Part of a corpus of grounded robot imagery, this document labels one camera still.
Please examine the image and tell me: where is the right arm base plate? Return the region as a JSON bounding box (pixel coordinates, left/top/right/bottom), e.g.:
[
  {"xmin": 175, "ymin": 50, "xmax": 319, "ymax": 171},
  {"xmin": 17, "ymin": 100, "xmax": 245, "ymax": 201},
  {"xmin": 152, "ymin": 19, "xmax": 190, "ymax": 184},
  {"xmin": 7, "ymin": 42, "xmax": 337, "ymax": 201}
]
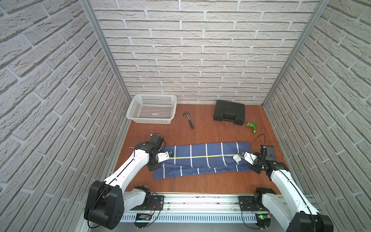
[{"xmin": 238, "ymin": 195, "xmax": 269, "ymax": 212}]

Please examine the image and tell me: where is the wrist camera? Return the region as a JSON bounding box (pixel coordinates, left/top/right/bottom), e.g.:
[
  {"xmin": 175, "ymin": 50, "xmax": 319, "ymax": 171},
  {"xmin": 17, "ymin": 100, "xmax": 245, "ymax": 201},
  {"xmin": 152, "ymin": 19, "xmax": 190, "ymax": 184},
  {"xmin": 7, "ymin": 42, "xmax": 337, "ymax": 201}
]
[
  {"xmin": 233, "ymin": 152, "xmax": 257, "ymax": 165},
  {"xmin": 157, "ymin": 151, "xmax": 174, "ymax": 163}
]

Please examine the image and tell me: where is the right electronics board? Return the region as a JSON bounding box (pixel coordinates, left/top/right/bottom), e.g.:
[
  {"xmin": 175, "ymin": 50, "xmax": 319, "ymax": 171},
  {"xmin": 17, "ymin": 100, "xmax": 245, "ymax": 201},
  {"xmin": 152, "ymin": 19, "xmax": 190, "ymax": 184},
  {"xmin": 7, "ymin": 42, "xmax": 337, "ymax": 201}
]
[{"xmin": 255, "ymin": 214, "xmax": 271, "ymax": 228}]

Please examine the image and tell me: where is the aluminium corner post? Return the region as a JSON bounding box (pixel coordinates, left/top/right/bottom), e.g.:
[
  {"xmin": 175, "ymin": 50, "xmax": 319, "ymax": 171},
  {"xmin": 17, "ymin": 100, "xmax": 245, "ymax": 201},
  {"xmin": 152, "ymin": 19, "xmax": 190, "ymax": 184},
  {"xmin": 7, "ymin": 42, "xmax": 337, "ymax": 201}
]
[
  {"xmin": 261, "ymin": 0, "xmax": 330, "ymax": 107},
  {"xmin": 80, "ymin": 0, "xmax": 131, "ymax": 103}
]

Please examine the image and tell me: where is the hammer with black handle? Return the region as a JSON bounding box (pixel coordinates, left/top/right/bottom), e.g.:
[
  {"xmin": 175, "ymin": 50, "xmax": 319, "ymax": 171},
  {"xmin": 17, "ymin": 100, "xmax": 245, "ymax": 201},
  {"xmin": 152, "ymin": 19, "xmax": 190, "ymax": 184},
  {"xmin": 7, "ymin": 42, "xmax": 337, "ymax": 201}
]
[{"xmin": 183, "ymin": 111, "xmax": 194, "ymax": 129}]

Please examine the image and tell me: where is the aluminium corner post right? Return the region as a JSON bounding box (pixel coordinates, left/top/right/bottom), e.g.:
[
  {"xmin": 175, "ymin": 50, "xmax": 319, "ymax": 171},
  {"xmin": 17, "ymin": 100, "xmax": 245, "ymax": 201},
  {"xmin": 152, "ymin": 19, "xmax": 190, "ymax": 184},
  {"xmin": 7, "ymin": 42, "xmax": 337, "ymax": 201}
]
[{"xmin": 261, "ymin": 0, "xmax": 330, "ymax": 107}]

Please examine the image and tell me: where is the blue striped pillowcase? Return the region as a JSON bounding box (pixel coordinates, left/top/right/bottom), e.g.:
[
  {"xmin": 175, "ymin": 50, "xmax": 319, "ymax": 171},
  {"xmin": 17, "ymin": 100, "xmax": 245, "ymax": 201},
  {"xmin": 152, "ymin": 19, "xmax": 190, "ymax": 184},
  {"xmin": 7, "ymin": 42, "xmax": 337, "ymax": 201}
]
[{"xmin": 153, "ymin": 142, "xmax": 252, "ymax": 179}]

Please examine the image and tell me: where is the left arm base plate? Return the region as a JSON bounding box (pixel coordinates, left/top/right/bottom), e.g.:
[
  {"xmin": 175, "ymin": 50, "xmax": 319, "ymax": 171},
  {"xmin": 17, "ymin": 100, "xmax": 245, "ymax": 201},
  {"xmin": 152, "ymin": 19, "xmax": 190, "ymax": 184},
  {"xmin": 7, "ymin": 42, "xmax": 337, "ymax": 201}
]
[{"xmin": 131, "ymin": 194, "xmax": 165, "ymax": 211}]

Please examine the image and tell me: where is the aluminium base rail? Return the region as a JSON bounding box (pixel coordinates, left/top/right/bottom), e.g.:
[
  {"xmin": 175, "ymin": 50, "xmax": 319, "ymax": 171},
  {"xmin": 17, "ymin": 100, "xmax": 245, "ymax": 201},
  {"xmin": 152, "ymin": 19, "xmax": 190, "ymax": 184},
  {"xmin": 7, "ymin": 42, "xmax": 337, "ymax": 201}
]
[{"xmin": 73, "ymin": 192, "xmax": 328, "ymax": 232}]

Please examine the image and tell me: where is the left electronics board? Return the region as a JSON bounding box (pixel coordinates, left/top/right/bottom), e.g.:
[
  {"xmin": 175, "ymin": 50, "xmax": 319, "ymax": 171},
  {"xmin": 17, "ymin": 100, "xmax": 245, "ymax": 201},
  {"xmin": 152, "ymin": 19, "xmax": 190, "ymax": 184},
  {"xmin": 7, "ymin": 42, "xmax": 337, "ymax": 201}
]
[{"xmin": 135, "ymin": 213, "xmax": 153, "ymax": 222}]

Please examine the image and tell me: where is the black plastic tool case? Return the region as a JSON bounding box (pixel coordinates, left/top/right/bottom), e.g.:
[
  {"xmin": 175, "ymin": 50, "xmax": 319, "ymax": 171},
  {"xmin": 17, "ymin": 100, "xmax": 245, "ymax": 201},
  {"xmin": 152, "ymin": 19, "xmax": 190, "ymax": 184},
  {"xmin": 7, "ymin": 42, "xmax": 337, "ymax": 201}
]
[{"xmin": 214, "ymin": 100, "xmax": 245, "ymax": 125}]

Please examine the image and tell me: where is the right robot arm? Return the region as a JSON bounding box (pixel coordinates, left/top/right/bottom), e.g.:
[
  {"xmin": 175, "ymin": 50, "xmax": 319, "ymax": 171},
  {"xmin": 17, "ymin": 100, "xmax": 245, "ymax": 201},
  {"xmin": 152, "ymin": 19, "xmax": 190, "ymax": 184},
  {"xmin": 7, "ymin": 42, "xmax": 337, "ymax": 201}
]
[{"xmin": 243, "ymin": 147, "xmax": 334, "ymax": 232}]

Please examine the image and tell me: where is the aluminium corner post left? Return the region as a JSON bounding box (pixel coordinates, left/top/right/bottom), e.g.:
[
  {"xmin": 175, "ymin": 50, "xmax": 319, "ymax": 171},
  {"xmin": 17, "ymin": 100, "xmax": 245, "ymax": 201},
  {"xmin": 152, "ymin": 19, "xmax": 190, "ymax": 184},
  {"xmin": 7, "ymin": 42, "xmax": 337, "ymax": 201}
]
[{"xmin": 80, "ymin": 0, "xmax": 131, "ymax": 103}]

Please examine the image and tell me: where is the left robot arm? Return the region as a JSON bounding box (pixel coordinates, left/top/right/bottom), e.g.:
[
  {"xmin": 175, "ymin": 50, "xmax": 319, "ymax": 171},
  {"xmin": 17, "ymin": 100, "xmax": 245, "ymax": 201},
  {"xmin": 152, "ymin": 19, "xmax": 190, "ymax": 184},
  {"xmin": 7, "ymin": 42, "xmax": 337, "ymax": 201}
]
[{"xmin": 84, "ymin": 133, "xmax": 174, "ymax": 230}]

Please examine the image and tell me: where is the white plastic basket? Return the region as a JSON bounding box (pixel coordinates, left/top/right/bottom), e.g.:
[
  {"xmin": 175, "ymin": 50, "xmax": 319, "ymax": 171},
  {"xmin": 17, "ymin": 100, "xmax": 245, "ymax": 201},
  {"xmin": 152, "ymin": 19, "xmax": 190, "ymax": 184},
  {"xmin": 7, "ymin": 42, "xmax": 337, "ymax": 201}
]
[{"xmin": 126, "ymin": 94, "xmax": 177, "ymax": 124}]

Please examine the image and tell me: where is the electronics board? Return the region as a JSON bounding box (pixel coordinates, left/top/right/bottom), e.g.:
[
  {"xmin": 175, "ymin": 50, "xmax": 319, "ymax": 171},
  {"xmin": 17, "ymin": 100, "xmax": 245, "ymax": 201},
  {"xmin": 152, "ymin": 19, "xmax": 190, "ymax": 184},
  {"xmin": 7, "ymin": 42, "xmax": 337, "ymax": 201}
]
[
  {"xmin": 255, "ymin": 214, "xmax": 271, "ymax": 228},
  {"xmin": 135, "ymin": 213, "xmax": 153, "ymax": 222}
]

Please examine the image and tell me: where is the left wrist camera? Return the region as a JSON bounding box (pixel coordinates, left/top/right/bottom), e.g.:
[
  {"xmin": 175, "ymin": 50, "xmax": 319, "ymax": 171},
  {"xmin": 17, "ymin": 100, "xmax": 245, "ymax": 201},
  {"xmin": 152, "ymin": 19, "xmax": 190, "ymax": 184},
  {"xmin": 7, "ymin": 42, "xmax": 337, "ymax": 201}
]
[{"xmin": 157, "ymin": 151, "xmax": 174, "ymax": 163}]

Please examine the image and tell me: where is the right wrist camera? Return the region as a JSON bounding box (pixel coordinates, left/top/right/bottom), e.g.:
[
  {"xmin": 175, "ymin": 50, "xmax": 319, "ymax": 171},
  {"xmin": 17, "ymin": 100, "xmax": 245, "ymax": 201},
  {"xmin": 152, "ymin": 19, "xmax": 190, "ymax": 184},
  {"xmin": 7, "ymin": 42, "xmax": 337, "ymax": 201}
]
[{"xmin": 233, "ymin": 152, "xmax": 257, "ymax": 165}]

